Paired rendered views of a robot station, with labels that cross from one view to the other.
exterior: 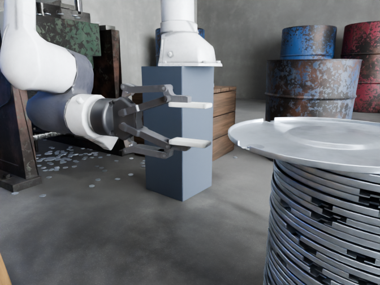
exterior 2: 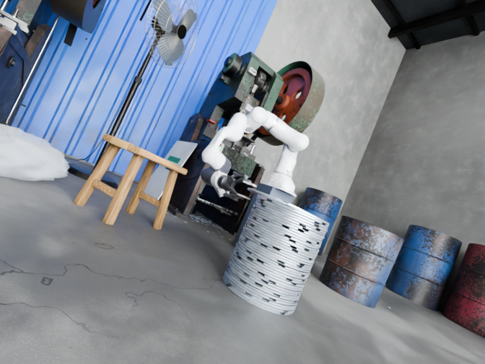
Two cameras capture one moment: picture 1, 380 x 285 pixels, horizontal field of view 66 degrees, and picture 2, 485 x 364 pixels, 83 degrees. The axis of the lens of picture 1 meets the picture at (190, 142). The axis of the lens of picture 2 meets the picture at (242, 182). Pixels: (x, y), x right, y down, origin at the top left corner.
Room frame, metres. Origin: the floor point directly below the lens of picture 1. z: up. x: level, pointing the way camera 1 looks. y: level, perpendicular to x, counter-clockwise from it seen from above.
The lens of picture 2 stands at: (-0.68, -0.50, 0.30)
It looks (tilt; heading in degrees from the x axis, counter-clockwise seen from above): 3 degrees up; 25
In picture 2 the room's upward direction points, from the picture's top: 23 degrees clockwise
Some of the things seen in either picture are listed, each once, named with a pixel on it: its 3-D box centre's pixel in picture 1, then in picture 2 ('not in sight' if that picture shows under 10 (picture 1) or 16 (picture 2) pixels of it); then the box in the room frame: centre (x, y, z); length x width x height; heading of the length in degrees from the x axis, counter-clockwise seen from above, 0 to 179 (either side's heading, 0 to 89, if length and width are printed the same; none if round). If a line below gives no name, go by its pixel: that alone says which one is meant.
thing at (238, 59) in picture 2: not in sight; (232, 68); (1.24, 0.89, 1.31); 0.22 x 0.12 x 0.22; 57
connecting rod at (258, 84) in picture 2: not in sight; (253, 88); (1.44, 0.74, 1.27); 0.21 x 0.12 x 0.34; 57
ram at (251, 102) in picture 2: not in sight; (245, 111); (1.41, 0.70, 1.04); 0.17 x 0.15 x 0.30; 57
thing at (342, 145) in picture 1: (331, 136); (280, 202); (0.40, -0.20, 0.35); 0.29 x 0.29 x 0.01
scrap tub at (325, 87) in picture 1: (306, 110); (359, 259); (1.44, -0.58, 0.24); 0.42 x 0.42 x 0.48
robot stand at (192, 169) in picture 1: (178, 130); (262, 221); (1.04, 0.04, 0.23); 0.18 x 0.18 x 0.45; 52
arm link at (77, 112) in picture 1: (98, 123); (221, 184); (0.61, 0.20, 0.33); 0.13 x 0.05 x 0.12; 155
